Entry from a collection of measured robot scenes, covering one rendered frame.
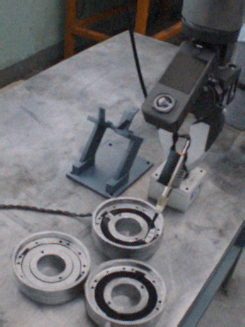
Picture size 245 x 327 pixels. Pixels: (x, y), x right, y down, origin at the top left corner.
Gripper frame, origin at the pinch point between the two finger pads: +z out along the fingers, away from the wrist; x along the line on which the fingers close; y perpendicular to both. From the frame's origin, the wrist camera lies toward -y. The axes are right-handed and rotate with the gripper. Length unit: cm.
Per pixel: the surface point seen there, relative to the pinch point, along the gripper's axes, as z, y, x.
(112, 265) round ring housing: 9.7, -13.5, 0.4
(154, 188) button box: 10.8, 4.7, 5.1
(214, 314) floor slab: 93, 49, -7
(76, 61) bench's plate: 13, 37, 48
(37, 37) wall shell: 71, 145, 170
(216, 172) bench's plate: 13.1, 18.8, -0.3
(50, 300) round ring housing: 11.0, -22.6, 3.6
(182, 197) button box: 10.1, 5.0, 0.1
